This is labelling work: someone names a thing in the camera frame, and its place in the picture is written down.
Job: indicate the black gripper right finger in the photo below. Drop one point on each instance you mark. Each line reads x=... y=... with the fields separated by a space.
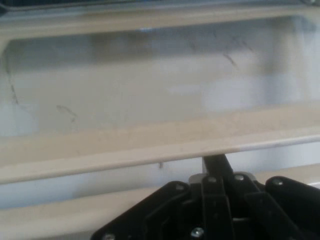
x=275 y=210

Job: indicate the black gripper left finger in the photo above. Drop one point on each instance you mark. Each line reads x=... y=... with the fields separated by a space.
x=155 y=212

